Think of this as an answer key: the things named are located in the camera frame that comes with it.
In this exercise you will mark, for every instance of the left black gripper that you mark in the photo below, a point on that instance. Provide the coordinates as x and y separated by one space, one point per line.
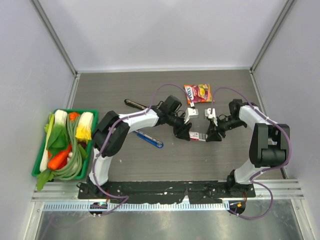
182 131

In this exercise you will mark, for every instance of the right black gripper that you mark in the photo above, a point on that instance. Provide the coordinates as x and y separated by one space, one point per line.
213 132

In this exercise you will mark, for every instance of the small staple box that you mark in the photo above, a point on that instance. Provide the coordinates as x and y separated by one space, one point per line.
196 136

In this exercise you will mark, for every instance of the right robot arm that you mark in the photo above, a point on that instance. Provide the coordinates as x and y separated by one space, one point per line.
268 148

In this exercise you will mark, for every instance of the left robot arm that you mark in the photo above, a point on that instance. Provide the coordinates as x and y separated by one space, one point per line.
111 132

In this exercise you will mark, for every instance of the Fox's candy bag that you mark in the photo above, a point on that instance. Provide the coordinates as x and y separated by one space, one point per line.
199 93

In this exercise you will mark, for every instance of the toy napa cabbage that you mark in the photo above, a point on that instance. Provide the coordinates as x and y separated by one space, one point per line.
84 127

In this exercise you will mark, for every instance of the toy green beans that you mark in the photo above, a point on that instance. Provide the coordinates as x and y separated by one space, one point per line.
75 165

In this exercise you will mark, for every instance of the toy bok choy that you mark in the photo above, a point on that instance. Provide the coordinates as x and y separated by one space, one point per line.
57 140

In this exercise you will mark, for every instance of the toy carrot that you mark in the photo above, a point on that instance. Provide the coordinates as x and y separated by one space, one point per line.
57 160

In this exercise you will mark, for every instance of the green plastic tray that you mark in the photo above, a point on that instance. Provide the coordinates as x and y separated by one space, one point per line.
92 112

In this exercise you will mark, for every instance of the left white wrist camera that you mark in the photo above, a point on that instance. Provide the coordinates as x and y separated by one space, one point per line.
190 113

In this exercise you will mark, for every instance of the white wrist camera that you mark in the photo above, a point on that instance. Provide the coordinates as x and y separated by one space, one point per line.
210 114
190 113

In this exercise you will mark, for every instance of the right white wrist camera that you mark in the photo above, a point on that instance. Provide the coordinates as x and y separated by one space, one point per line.
210 114

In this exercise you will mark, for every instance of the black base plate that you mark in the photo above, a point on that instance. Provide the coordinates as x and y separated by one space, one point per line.
166 192

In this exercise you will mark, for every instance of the slotted cable duct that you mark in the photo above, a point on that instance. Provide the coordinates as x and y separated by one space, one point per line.
83 206

